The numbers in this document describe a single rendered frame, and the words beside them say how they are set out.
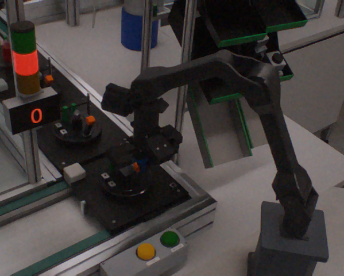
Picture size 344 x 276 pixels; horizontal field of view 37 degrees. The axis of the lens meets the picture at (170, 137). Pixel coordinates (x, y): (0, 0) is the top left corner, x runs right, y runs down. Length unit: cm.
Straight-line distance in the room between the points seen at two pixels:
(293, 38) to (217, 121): 111
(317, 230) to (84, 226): 57
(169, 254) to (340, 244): 50
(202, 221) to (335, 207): 43
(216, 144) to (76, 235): 45
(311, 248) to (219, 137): 43
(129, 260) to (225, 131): 47
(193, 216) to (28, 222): 42
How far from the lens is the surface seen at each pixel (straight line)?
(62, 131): 149
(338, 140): 340
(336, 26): 270
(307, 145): 180
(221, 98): 130
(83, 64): 209
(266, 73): 99
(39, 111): 122
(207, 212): 138
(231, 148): 146
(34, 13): 240
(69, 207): 139
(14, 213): 137
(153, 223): 129
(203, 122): 143
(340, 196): 165
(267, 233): 118
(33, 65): 116
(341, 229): 154
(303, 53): 257
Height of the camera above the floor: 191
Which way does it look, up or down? 38 degrees down
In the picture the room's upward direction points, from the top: 6 degrees clockwise
